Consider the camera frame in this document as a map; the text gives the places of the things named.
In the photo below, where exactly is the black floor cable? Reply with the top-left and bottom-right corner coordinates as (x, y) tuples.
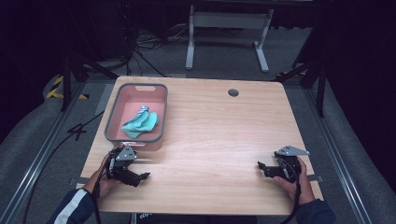
(21, 110), (106, 224)

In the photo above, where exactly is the person's right hand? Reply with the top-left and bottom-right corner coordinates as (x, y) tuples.
(273, 156), (317, 206)

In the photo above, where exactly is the bundle of black cables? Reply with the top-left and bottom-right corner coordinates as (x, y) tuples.
(122, 21), (190, 78)

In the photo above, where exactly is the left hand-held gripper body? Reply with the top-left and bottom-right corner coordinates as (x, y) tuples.
(106, 145), (142, 189)

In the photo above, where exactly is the teal cloth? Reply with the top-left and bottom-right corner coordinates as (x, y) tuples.
(120, 109), (160, 140)

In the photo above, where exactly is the black tripod stand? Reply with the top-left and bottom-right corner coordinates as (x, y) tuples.
(274, 57), (329, 119)
(59, 50), (120, 112)

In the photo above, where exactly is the person's left hand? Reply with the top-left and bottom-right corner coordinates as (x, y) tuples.
(82, 154), (121, 200)

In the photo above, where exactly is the black tape cross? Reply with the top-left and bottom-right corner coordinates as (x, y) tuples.
(66, 122), (89, 142)

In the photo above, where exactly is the hand-held gripper cable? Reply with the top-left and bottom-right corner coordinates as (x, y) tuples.
(92, 154), (117, 224)
(278, 157), (304, 224)

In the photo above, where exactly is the aluminium floor rail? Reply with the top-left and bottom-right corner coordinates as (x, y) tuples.
(302, 87), (375, 224)
(0, 81), (88, 224)

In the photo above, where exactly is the white desk frame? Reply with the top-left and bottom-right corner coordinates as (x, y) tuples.
(185, 4), (276, 75)

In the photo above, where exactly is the blue white striped cloth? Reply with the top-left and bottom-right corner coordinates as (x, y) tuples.
(123, 105), (150, 126)

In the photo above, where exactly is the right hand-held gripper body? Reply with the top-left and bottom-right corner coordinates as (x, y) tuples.
(265, 145), (311, 184)

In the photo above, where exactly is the left hand-held gripper cable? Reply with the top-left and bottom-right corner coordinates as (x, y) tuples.
(92, 154), (117, 224)

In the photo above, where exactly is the right hand-held gripper cable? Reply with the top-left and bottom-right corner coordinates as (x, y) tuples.
(278, 157), (304, 224)

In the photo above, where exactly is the yellow black floor tape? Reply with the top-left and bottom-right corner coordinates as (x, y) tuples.
(45, 75), (91, 101)

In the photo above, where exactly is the pink basin with grey rim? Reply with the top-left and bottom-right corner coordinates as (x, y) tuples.
(104, 82), (169, 152)

